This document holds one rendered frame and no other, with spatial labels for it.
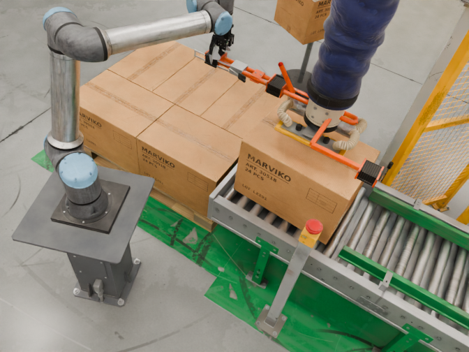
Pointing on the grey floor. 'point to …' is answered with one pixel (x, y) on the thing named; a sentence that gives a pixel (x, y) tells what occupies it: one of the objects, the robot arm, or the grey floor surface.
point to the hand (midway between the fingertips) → (216, 57)
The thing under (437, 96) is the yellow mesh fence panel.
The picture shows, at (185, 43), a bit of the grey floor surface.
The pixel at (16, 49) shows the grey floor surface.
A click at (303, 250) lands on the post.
